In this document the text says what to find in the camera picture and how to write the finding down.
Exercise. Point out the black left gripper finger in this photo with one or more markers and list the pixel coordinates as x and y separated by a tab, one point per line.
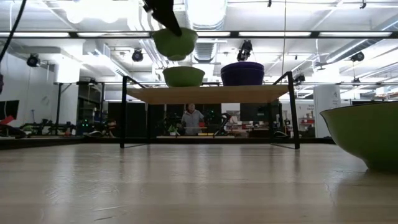
169	21

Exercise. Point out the small green ceramic bowl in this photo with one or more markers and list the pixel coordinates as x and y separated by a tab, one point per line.
174	46
367	133
183	77

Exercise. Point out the black background robot arm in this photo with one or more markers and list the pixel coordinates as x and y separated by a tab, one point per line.
225	123

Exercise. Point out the black ceiling spotlight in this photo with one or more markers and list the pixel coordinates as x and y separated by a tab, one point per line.
357	56
33	60
137	55
245	49

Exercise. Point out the black overhead light bar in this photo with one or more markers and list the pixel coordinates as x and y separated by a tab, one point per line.
233	34

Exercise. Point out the wooden shelf with black legs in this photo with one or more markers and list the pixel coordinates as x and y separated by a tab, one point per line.
208	95

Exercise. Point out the person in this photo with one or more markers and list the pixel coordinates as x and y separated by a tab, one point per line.
192	121

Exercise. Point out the small green potted plant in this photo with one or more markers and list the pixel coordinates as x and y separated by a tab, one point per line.
172	130

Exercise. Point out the white printed column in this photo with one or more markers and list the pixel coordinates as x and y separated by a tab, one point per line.
326	109

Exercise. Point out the black monitor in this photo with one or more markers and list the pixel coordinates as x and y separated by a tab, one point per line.
11	109

